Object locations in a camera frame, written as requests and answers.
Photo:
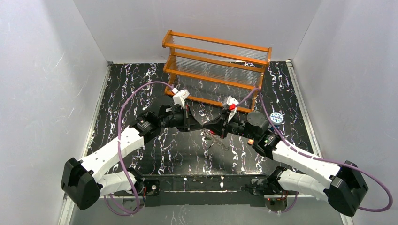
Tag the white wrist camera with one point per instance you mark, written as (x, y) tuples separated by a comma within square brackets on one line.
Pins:
[(180, 96), (230, 104)]

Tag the metal oval keyring holder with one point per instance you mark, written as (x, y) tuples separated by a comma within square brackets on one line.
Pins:
[(215, 142)]

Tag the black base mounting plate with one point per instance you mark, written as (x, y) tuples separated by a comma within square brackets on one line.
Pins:
[(252, 190)]

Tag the orange wooden rack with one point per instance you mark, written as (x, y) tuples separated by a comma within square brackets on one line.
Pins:
[(216, 68)]

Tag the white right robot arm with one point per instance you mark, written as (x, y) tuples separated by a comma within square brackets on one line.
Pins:
[(342, 187)]

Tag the blue lidded jar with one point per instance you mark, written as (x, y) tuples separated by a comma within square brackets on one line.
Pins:
[(276, 118)]

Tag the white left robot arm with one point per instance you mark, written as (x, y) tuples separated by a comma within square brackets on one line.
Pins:
[(85, 180)]

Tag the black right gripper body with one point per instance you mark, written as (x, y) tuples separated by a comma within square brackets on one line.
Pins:
[(224, 123)]

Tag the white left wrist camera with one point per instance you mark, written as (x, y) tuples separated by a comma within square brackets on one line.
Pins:
[(180, 96)]

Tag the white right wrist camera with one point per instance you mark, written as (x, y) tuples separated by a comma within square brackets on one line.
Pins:
[(230, 104)]

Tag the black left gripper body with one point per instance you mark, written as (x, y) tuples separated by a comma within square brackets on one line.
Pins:
[(187, 119)]

